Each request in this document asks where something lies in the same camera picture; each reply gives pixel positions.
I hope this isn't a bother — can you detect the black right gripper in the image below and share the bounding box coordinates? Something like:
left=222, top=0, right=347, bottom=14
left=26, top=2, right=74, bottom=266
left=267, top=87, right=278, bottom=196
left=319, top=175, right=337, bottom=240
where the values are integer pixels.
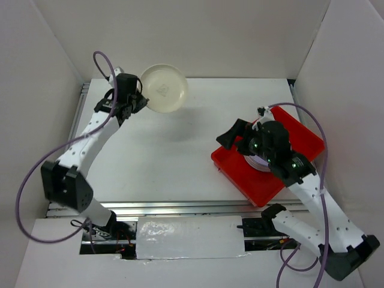
left=216, top=118, right=274, bottom=162

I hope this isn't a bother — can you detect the purple plate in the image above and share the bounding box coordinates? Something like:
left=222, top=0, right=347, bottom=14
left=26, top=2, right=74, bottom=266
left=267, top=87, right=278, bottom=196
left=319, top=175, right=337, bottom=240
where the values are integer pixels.
left=244, top=155, right=271, bottom=173

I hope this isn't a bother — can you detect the cream plate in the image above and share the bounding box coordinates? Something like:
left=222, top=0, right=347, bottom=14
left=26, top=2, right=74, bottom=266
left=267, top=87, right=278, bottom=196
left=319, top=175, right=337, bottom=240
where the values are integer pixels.
left=140, top=64, right=188, bottom=113

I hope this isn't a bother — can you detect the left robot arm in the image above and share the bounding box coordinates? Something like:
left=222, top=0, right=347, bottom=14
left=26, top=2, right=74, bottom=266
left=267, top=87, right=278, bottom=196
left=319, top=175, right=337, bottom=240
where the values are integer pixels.
left=41, top=73, right=149, bottom=239

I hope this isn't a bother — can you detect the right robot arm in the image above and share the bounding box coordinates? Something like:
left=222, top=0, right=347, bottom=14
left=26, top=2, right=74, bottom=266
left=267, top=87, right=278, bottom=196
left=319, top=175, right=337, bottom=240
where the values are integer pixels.
left=216, top=119, right=380, bottom=281

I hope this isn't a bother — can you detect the red plastic bin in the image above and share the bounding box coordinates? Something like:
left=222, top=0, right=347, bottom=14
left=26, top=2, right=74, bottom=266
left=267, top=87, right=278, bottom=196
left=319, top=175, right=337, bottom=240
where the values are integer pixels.
left=211, top=107, right=325, bottom=207

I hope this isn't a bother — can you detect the white tape patch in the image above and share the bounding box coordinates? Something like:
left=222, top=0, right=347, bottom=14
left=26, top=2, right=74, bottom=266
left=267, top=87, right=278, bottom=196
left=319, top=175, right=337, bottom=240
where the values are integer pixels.
left=136, top=216, right=245, bottom=260

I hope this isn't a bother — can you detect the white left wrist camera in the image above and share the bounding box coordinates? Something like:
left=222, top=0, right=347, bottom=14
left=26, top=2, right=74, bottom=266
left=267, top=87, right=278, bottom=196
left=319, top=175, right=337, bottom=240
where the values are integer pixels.
left=109, top=66, right=124, bottom=87

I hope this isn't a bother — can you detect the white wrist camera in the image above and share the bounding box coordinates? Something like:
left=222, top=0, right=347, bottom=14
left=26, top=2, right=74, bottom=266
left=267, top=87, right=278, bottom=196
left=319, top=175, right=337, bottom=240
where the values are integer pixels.
left=257, top=106, right=274, bottom=121
left=109, top=66, right=124, bottom=87

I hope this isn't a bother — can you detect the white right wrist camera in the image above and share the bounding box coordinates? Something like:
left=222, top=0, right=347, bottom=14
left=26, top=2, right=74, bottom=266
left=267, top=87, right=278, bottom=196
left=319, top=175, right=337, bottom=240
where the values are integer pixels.
left=257, top=106, right=274, bottom=121

